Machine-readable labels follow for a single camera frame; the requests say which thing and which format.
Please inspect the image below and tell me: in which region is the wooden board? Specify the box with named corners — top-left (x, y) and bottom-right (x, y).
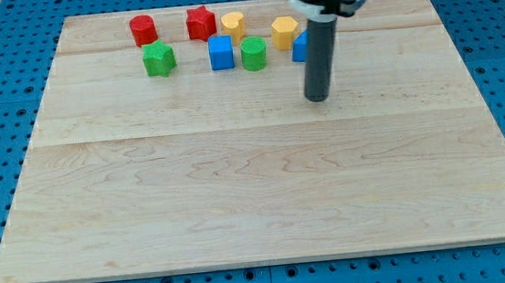
top-left (0, 0), bottom-right (505, 283)

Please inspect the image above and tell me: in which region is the green cylinder block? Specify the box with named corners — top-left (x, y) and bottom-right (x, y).
top-left (240, 36), bottom-right (267, 72)

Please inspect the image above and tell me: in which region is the blue cube block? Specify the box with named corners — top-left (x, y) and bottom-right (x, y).
top-left (207, 36), bottom-right (235, 71)

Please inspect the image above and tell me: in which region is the blue triangle block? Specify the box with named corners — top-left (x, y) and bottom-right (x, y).
top-left (291, 30), bottom-right (308, 63)

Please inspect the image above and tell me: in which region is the yellow hexagon block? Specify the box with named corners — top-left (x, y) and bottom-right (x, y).
top-left (271, 16), bottom-right (299, 51)

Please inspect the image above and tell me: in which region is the yellow heart block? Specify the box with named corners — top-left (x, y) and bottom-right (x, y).
top-left (220, 11), bottom-right (246, 46)

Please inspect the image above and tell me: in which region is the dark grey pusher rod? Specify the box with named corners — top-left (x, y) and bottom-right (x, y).
top-left (304, 20), bottom-right (337, 102)

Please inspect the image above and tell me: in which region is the green star block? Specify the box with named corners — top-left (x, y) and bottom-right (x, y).
top-left (142, 39), bottom-right (177, 78)

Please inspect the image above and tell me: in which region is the red star block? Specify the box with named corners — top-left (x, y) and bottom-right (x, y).
top-left (186, 5), bottom-right (217, 41)

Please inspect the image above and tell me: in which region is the red cylinder block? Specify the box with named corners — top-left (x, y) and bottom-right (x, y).
top-left (129, 15), bottom-right (158, 47)

